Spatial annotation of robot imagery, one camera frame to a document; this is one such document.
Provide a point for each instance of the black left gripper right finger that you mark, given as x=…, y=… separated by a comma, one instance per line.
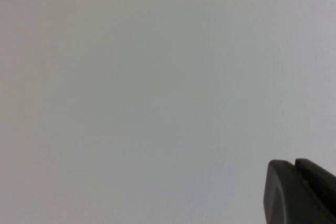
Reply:
x=319, y=179

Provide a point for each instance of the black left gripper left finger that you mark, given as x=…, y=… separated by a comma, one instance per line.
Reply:
x=283, y=197

